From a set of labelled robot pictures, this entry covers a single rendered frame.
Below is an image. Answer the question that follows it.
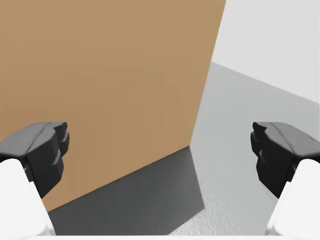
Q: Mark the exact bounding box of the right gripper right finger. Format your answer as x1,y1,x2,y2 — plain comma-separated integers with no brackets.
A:
250,121,320,237

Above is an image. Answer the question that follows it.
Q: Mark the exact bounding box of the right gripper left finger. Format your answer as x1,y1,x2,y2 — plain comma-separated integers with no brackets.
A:
0,121,71,237

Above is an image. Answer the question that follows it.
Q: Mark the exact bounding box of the tall board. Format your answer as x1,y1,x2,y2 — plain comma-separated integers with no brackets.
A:
0,0,227,212

